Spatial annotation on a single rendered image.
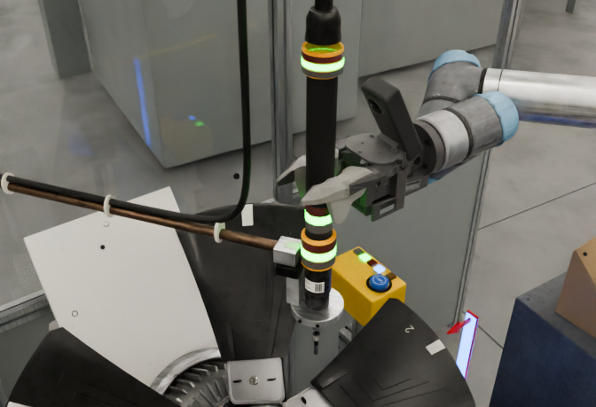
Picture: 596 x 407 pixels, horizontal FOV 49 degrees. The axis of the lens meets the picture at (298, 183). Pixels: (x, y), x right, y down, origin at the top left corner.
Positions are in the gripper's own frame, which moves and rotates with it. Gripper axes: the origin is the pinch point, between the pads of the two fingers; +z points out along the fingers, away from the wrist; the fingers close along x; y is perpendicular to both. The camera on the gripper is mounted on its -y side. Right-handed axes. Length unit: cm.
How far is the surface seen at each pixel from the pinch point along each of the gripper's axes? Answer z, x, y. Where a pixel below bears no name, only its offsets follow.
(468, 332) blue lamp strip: -37, 0, 46
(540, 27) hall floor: -463, 277, 163
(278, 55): -44, 70, 19
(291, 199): -48, 70, 61
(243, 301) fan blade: 1.1, 12.5, 27.1
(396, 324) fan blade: -24.0, 4.8, 40.8
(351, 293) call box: -34, 28, 57
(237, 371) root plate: 5.2, 8.4, 36.0
